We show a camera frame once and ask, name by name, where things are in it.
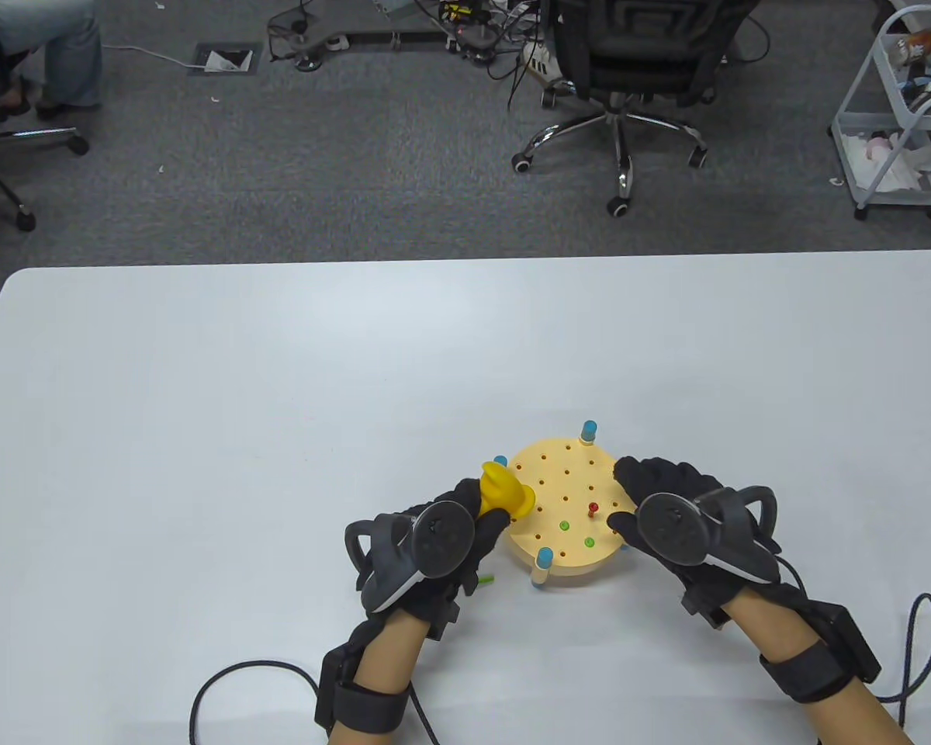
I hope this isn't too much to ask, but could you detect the person's left hand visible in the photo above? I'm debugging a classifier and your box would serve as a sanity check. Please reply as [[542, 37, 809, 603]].
[[355, 477, 510, 643]]

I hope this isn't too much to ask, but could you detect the person's right hand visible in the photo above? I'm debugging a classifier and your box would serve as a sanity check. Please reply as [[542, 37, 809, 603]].
[[609, 456, 806, 631]]

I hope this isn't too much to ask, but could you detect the grey tracking controller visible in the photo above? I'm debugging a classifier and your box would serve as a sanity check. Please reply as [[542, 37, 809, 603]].
[[636, 485, 781, 584], [345, 501, 478, 614]]

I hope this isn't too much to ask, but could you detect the yellow toy hammer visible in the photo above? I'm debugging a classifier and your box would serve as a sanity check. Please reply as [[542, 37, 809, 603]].
[[479, 460, 538, 522]]

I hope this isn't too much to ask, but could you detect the yellow round tap bench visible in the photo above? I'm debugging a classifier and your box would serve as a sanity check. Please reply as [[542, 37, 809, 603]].
[[490, 421, 637, 588]]

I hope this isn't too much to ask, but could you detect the person's right forearm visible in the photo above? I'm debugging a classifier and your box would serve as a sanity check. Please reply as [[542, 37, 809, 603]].
[[725, 594, 912, 745]]

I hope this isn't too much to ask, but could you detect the white crumpled cloth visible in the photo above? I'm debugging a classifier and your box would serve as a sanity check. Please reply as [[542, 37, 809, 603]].
[[842, 130, 931, 193]]

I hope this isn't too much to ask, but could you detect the black mesh office chair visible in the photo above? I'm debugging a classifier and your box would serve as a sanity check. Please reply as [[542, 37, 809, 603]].
[[512, 0, 763, 218]]

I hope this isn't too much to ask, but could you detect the floor outlet box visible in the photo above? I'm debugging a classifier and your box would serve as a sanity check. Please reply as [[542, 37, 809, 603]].
[[192, 43, 263, 76]]

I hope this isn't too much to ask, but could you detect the black chrome office chair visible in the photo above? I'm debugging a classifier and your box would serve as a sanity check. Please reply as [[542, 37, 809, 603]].
[[0, 16, 90, 232]]

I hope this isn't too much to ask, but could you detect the black wrist strap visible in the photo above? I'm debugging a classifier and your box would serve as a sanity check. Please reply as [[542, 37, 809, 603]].
[[759, 601, 881, 703], [314, 648, 414, 734]]

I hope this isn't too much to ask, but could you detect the white wire cart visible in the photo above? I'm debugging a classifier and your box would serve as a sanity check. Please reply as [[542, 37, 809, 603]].
[[829, 6, 931, 220]]

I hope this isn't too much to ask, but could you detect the tangle of black cables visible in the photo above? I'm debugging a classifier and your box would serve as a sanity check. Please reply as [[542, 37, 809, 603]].
[[268, 0, 563, 109]]

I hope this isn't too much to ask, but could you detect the white floor cable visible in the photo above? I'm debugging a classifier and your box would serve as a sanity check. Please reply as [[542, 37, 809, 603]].
[[99, 44, 202, 73]]

